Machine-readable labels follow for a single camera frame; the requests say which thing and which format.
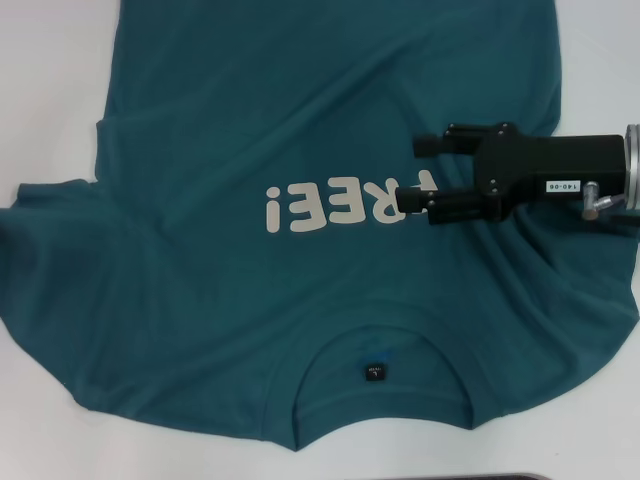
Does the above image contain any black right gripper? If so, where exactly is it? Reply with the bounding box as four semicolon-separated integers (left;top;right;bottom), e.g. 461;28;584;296
394;121;629;227

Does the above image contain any teal t-shirt with white print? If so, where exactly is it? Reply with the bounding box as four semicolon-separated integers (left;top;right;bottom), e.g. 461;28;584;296
0;0;640;440

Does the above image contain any right arm cable with plug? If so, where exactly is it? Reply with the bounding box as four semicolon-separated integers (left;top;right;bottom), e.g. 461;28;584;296
579;180;640;232

